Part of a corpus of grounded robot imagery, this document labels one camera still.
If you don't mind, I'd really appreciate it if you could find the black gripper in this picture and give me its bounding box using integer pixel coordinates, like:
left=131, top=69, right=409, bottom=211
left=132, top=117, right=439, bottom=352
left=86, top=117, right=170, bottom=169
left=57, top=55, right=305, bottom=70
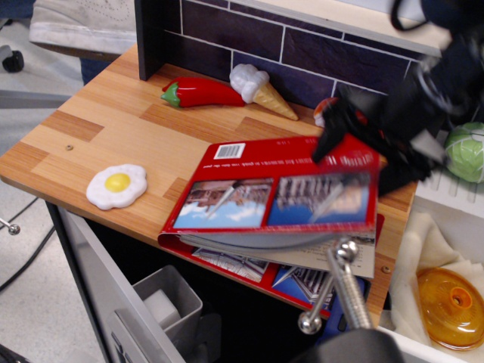
left=312, top=75, right=448, bottom=197

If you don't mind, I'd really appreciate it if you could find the red spiral-bound book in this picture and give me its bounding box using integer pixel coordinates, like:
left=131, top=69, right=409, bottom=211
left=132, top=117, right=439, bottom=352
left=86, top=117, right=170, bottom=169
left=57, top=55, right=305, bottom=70
left=158, top=136, right=383, bottom=307

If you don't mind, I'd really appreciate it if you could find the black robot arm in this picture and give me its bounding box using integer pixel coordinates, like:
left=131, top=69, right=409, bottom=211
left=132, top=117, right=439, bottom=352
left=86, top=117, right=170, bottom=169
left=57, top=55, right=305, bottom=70
left=312, top=1, right=483, bottom=195

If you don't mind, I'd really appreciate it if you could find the toy salmon sushi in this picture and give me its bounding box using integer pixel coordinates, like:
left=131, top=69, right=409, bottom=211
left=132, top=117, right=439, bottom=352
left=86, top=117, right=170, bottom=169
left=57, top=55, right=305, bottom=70
left=313, top=97, right=339, bottom=129

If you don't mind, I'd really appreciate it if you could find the green toy cabbage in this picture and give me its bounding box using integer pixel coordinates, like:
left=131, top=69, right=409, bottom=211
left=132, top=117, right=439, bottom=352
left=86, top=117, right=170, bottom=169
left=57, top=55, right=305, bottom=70
left=444, top=123, right=483, bottom=184

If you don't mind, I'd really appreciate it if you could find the cream cloth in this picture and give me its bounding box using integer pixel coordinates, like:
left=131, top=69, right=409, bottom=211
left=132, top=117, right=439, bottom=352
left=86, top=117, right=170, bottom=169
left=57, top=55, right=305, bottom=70
left=389, top=212, right=483, bottom=345

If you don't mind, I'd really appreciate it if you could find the toy ice cream cone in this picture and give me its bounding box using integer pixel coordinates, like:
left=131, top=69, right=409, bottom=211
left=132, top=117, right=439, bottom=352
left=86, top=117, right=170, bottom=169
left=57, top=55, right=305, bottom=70
left=229, top=64, right=299, bottom=121

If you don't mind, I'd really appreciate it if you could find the wooden upper shelf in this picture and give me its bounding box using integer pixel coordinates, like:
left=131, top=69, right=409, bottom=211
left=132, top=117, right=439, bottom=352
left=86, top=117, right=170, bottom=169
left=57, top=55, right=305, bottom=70
left=238, top=0, right=451, bottom=57

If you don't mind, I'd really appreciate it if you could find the orange plastic lid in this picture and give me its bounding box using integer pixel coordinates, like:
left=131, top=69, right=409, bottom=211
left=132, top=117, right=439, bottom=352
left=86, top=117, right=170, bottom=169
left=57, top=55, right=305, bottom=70
left=417, top=268, right=483, bottom=351

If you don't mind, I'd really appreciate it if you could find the red toy chili pepper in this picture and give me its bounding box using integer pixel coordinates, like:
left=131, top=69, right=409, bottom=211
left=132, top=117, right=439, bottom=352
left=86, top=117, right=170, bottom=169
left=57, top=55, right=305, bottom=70
left=160, top=77, right=245, bottom=108

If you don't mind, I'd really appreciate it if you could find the grey plastic bin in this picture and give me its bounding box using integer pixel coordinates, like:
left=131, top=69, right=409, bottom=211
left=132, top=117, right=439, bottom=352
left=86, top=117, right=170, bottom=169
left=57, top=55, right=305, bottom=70
left=134, top=265, right=203, bottom=355

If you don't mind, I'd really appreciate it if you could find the toy fried egg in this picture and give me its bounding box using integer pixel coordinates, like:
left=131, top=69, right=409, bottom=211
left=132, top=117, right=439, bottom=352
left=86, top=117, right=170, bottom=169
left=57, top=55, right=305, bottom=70
left=86, top=164, right=147, bottom=210

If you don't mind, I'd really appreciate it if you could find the white sponge block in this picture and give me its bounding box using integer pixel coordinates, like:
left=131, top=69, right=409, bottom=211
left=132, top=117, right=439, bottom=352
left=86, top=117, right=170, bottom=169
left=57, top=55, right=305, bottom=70
left=144, top=290, right=181, bottom=329

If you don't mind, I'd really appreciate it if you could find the grey cabinet door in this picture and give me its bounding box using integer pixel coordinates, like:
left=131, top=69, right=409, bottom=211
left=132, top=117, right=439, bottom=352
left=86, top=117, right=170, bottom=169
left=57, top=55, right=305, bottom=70
left=56, top=207, right=184, bottom=362

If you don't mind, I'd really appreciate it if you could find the small metal ball knob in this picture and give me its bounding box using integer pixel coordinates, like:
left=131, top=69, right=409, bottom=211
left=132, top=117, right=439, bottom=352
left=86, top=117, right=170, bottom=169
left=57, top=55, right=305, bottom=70
left=0, top=217, right=21, bottom=236

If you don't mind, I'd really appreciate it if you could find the black chair caster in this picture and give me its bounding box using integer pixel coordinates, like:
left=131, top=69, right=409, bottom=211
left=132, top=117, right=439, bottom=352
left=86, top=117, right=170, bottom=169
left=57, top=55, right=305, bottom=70
left=1, top=45, right=24, bottom=73

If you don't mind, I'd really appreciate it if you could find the metal clamp screw handle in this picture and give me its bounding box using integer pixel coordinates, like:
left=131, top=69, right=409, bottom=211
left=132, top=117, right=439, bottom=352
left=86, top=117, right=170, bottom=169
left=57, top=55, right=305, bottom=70
left=298, top=237, right=374, bottom=335

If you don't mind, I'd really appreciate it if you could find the black floor cable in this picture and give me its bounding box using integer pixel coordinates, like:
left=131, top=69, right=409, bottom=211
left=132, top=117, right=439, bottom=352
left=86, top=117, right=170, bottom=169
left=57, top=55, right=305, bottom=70
left=0, top=196, right=56, bottom=292

